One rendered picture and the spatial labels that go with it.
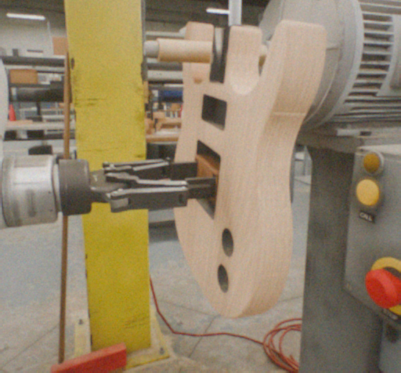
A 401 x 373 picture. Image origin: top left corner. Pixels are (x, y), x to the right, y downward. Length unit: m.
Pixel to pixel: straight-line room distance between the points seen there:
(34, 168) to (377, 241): 0.41
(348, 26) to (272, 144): 0.23
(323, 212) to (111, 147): 0.91
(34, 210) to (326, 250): 0.59
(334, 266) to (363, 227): 0.34
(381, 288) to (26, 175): 0.42
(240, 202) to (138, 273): 1.23
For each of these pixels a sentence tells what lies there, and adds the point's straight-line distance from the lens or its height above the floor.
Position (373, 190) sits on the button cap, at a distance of 0.43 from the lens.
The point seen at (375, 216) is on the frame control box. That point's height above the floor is 1.04.
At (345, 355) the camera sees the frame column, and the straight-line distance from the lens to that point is 0.85.
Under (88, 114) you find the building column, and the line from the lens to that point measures 1.39.
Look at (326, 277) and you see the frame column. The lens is 0.82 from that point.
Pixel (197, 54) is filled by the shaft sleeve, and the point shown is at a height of 1.24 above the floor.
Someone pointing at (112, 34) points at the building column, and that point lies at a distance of 1.42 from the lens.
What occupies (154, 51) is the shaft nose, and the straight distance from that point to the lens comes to 0.52.
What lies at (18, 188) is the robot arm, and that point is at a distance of 0.44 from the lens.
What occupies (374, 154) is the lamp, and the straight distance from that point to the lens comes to 0.43.
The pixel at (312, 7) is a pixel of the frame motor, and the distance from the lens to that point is 0.57.
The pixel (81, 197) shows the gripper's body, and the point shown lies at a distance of 0.45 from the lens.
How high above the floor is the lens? 1.18
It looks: 12 degrees down
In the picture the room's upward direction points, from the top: straight up
